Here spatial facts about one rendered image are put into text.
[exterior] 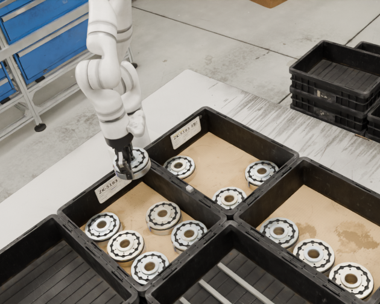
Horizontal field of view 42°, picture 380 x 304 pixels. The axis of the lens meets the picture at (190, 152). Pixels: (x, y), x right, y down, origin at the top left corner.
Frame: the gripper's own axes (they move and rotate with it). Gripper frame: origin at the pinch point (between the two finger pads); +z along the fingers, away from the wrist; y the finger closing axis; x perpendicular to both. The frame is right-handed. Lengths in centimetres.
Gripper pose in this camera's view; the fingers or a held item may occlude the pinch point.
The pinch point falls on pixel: (129, 168)
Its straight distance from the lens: 139.3
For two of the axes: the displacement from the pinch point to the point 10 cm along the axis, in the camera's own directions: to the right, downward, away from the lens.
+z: 1.6, 7.3, 6.6
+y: 0.1, 6.7, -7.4
